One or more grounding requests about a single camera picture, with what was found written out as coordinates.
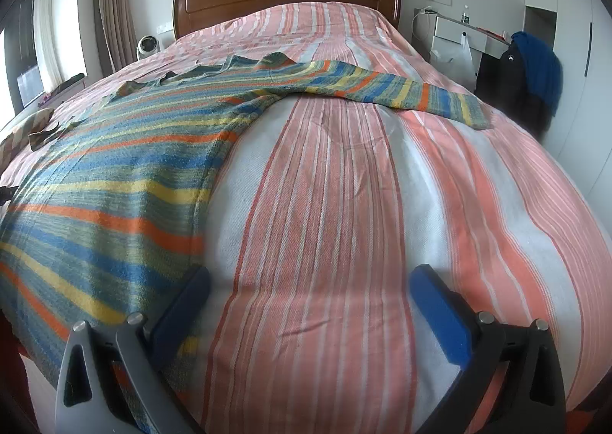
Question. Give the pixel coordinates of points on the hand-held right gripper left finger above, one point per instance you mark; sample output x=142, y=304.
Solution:
x=184, y=314

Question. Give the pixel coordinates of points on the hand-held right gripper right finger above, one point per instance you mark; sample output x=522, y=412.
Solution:
x=442, y=314

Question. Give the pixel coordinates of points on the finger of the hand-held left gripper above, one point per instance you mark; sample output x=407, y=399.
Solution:
x=5, y=194

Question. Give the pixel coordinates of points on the multicolour striped knit sweater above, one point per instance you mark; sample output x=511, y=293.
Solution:
x=119, y=185

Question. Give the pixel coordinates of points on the dark clothes on sill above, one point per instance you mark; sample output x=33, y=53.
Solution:
x=67, y=84

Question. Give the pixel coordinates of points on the diagonal striped pillow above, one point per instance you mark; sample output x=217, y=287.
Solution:
x=13, y=142

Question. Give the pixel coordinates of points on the dark printed packet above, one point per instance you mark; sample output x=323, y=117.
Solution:
x=43, y=137

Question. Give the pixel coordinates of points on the bed with pink striped sheet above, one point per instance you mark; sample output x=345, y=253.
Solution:
x=334, y=223

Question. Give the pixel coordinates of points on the window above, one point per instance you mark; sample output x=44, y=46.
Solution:
x=19, y=46

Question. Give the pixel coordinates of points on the white sheer curtain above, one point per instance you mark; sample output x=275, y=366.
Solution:
x=47, y=32

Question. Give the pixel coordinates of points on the small white fan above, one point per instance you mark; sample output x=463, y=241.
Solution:
x=147, y=47

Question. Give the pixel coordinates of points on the beige pleated curtain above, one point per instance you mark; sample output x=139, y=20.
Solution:
x=114, y=3

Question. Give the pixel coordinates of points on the black jacket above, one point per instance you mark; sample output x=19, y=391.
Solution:
x=502, y=85

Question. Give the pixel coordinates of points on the white plastic bag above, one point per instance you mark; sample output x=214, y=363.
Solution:
x=461, y=63

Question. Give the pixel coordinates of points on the blue cloth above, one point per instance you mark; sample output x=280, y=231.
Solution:
x=538, y=61

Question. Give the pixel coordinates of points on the white desk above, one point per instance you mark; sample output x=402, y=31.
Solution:
x=449, y=27

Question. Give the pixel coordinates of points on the small bottle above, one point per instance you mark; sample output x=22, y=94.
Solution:
x=464, y=15

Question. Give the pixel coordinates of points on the white wardrobe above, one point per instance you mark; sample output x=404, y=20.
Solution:
x=573, y=32

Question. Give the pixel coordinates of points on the white wall socket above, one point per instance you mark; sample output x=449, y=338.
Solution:
x=163, y=27

